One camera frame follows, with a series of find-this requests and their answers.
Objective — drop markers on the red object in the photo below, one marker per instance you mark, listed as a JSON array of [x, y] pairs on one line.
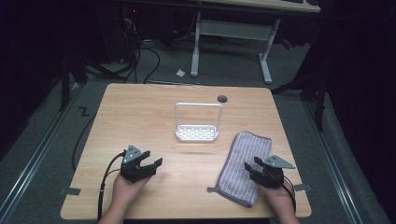
[[287, 44]]

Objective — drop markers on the purple striped cloth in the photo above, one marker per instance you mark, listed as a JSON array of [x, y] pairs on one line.
[[239, 168]]

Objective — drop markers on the white paper scrap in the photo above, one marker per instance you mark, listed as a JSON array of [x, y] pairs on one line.
[[180, 73]]

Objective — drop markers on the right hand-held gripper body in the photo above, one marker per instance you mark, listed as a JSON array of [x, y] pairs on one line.
[[269, 177]]

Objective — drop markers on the metal floor rail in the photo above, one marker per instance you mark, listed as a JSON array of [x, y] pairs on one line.
[[336, 168], [34, 158]]

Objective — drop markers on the dark computer tower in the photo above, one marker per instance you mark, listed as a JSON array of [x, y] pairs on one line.
[[116, 34]]

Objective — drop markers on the white frame desk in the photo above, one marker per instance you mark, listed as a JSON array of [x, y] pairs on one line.
[[233, 31]]

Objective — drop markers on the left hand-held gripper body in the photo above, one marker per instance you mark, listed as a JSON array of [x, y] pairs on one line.
[[134, 171]]

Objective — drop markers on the grey tape piece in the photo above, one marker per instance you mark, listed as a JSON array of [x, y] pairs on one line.
[[71, 191], [302, 187]]

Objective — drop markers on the person's right hand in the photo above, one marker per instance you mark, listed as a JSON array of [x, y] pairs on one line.
[[281, 199]]

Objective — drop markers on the person's left hand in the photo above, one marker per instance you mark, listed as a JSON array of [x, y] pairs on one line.
[[124, 193]]

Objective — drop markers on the black metal stand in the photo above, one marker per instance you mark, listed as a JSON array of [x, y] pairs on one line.
[[64, 84], [320, 102]]

